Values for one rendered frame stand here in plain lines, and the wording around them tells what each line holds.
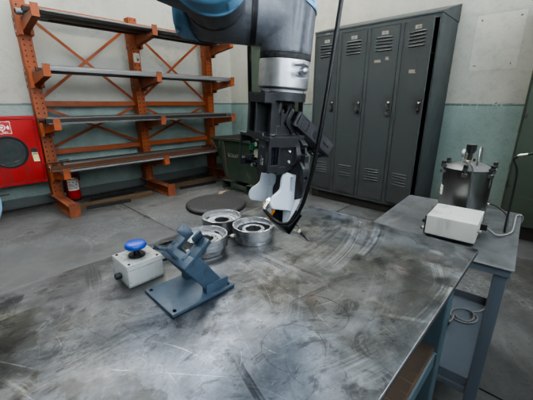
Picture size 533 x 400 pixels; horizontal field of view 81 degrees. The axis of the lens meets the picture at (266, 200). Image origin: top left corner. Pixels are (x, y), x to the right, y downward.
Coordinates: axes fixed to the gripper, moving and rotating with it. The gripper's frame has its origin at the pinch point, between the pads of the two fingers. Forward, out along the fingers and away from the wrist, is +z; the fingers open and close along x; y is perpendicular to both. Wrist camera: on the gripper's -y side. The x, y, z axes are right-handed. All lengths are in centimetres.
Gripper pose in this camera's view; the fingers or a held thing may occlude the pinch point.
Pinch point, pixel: (281, 213)
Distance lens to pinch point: 54.6
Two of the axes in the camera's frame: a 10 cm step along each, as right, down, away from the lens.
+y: -7.5, 1.5, -6.5
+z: -0.7, 9.5, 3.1
